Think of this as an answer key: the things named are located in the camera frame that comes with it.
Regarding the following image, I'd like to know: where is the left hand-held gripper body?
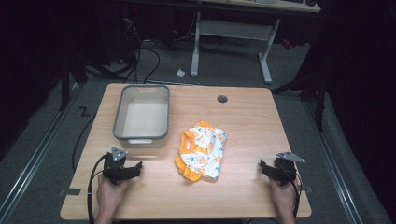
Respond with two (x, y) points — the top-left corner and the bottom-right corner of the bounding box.
(102, 147), (129, 187)

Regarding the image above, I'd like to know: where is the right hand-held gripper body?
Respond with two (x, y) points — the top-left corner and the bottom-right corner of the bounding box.
(273, 151), (306, 188)

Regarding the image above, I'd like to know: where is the grey-rimmed white plastic bin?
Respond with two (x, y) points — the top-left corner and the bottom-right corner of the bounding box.
(112, 83), (171, 149)

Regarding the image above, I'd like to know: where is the orange and white baby garment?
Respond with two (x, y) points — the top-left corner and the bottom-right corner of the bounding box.
(175, 119), (228, 183)

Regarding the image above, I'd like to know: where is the person's right hand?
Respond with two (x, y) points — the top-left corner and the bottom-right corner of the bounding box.
(268, 178), (298, 217)

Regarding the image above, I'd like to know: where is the black tape strip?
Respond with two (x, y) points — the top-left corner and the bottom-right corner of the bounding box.
(58, 188), (82, 197)

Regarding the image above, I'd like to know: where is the black metal stand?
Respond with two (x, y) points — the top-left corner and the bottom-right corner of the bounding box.
(270, 66), (329, 133)
(58, 50), (90, 112)

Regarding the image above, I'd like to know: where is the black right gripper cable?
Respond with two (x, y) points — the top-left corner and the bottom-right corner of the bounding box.
(291, 171), (304, 219)

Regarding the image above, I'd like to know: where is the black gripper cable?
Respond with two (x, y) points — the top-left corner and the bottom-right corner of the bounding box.
(291, 171), (304, 219)
(86, 153), (108, 224)

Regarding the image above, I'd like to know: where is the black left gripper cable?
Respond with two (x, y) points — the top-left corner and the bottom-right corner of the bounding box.
(86, 153), (108, 224)

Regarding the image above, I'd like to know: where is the metal floor rail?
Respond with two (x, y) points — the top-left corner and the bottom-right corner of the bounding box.
(303, 101), (364, 224)
(0, 82), (82, 218)

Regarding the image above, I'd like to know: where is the bundle of black floor cables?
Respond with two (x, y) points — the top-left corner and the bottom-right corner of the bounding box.
(83, 17), (162, 85)

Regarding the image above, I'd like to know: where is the white metal desk frame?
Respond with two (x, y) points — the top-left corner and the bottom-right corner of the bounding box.
(190, 11), (282, 85)

